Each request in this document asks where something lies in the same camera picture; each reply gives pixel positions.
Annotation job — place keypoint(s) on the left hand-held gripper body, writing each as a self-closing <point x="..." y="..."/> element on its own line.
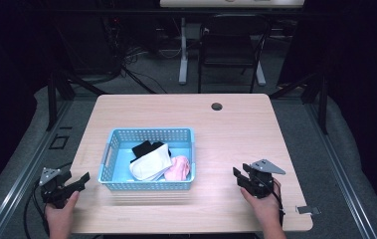
<point x="54" y="190"/>

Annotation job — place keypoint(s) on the black metal frame stand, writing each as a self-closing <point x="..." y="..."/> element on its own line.
<point x="323" y="103"/>
<point x="52" y="99"/>

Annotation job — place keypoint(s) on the white sock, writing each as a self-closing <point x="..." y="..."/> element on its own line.
<point x="151" y="164"/>

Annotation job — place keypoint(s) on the grey metal bracket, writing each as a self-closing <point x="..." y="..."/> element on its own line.
<point x="307" y="209"/>

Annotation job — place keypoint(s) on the black sock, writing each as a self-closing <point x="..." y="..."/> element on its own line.
<point x="143" y="148"/>

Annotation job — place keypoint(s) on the aluminium floor rail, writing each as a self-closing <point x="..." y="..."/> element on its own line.
<point x="338" y="166"/>
<point x="27" y="169"/>

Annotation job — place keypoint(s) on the white desk with legs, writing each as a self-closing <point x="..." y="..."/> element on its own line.
<point x="183" y="59"/>

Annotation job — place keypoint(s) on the person's right hand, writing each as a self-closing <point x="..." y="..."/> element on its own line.
<point x="264" y="207"/>

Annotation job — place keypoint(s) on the blue perforated plastic basket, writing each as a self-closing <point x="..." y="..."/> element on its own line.
<point x="119" y="159"/>

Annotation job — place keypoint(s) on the person's left hand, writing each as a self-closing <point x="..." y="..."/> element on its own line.
<point x="61" y="212"/>

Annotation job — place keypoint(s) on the pink sock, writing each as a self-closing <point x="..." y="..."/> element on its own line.
<point x="178" y="169"/>

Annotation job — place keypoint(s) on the black folding chair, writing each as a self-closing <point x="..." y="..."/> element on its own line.
<point x="229" y="43"/>

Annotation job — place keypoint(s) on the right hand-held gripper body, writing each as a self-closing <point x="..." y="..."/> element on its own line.
<point x="262" y="181"/>

